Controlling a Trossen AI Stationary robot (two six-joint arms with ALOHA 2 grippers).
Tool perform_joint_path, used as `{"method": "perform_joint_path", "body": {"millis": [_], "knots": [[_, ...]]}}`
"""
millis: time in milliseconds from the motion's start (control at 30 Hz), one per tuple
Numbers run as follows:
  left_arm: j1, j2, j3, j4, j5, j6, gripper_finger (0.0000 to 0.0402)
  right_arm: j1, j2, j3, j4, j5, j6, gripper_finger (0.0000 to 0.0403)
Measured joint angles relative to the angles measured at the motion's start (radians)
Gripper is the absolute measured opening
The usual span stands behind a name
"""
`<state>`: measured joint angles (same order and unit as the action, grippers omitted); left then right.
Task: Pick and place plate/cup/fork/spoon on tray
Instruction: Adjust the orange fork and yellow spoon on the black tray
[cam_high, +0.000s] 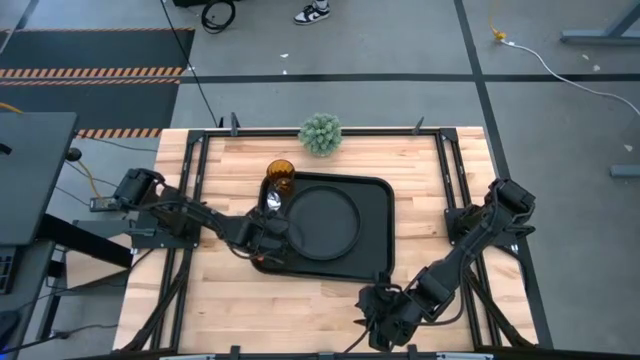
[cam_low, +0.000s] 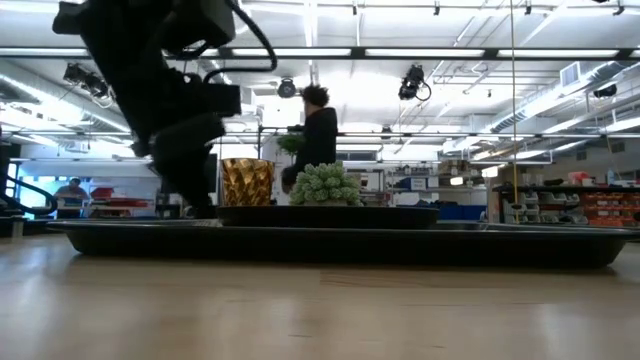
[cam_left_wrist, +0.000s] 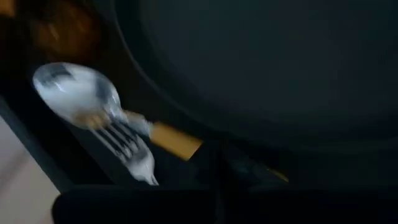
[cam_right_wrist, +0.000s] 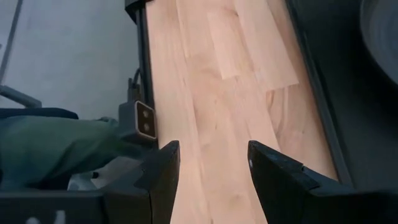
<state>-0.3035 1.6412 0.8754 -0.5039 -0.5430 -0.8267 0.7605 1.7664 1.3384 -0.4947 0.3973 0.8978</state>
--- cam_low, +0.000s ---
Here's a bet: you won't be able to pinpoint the black camera with white cable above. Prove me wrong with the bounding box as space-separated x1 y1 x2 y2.
62 62 115 110

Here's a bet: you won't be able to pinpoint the small green leafy plant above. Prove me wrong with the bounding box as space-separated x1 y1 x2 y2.
276 133 307 157

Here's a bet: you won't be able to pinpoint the green plant in grey pot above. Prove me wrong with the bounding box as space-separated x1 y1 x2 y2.
288 160 364 207

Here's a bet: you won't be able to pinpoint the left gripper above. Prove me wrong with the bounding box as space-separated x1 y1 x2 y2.
99 49 226 219

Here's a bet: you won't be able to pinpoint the shelving with red bins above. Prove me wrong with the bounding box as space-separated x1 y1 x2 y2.
492 169 640 226

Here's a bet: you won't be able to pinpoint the blue storage bins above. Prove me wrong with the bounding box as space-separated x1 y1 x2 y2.
439 202 489 222

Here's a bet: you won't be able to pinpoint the black plastic tray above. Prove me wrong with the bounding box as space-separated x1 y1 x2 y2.
47 219 640 269

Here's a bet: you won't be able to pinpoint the red storage box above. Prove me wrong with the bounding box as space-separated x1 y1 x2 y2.
89 186 151 219

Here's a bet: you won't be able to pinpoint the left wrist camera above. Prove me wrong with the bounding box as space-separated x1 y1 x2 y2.
199 82 243 119

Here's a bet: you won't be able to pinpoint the black camera with cable loop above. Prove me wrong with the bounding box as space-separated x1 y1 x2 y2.
397 64 433 103

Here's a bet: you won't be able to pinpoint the thin black crossbar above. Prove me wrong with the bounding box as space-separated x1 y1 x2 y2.
222 130 640 140

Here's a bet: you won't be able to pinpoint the black round camera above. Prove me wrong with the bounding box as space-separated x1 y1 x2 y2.
276 77 298 100

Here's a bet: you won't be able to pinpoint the amber faceted cup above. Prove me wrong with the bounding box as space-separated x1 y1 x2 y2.
221 158 275 207

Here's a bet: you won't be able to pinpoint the black camera cable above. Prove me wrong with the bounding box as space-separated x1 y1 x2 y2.
202 0 279 85

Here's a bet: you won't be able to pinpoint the person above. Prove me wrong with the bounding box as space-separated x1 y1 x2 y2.
281 83 339 194
53 177 91 220

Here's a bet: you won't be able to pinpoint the black crossbar with light strips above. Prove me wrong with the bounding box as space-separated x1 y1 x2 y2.
0 46 640 62

